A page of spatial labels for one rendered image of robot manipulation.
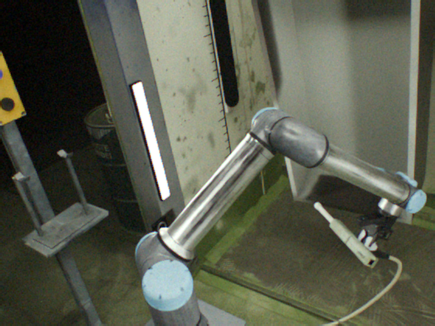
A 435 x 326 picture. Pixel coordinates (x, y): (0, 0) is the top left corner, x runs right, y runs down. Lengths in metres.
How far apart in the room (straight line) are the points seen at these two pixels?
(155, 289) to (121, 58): 1.03
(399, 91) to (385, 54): 0.20
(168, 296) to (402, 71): 1.41
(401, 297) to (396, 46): 1.24
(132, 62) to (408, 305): 1.78
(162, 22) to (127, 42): 0.24
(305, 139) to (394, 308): 1.29
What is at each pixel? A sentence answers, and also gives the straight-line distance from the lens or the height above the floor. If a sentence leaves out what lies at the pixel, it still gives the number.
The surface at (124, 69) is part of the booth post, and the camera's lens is 1.84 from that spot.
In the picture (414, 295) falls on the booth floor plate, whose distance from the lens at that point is 2.36.
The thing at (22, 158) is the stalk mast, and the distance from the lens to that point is 1.84.
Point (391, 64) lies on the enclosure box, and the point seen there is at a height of 1.17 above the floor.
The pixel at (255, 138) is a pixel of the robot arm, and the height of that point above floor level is 1.19.
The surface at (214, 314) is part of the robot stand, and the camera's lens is 1.47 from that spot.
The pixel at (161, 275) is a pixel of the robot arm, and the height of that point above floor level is 0.91.
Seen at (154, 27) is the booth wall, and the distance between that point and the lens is 1.98.
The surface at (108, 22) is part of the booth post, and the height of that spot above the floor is 1.55.
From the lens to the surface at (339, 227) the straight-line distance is 1.90.
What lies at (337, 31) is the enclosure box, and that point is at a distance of 1.99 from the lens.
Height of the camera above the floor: 1.74
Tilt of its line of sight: 27 degrees down
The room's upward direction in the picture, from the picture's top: 11 degrees counter-clockwise
